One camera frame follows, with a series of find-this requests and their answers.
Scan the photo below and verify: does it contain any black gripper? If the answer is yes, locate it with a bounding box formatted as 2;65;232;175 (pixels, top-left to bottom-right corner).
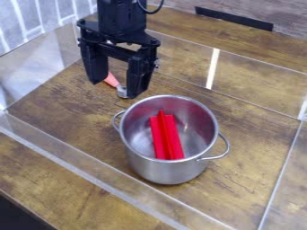
76;19;160;99

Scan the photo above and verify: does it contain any red plastic bar object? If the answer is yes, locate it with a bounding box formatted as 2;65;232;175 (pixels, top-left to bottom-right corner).
148;111;184;160

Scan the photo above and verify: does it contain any silver metal pot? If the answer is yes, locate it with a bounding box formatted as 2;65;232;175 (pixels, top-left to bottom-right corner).
112;94;228;185

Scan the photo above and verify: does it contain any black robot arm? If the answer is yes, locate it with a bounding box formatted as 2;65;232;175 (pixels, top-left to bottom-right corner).
76;0;160;99

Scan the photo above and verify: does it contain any black strip on table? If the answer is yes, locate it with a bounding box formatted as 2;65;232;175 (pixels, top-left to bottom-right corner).
194;6;273;31

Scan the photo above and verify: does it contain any red handled metal spoon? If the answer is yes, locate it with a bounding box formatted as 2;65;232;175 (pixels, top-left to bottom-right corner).
104;73;126;98

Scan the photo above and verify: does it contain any black cable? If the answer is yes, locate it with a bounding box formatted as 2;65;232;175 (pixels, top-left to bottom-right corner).
136;0;165;15

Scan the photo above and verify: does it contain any clear acrylic enclosure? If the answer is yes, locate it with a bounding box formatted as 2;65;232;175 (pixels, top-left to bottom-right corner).
0;18;307;230

